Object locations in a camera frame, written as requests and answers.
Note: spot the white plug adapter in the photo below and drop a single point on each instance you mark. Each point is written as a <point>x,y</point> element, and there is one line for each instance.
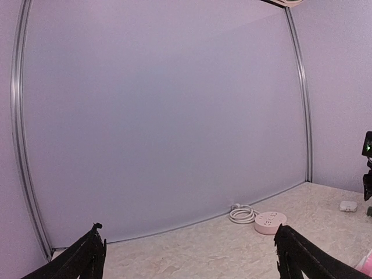
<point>348,206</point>

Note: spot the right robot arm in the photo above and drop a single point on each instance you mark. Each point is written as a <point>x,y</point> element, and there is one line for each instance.
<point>366,151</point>

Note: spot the green plug adapter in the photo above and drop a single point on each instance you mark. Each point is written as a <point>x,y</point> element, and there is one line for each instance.
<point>369,211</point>

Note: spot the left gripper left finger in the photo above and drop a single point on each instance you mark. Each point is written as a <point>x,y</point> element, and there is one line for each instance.
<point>84,259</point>

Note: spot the round pink power socket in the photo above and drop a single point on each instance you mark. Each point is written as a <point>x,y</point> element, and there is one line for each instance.
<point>267,223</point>

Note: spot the pink plug adapter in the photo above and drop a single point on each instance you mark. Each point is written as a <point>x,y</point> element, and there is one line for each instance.
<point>365,265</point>

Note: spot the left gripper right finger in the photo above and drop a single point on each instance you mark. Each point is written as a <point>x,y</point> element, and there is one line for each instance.
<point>298,257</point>

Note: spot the right aluminium frame post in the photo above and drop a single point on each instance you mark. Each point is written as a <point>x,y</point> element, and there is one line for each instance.
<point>304,89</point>

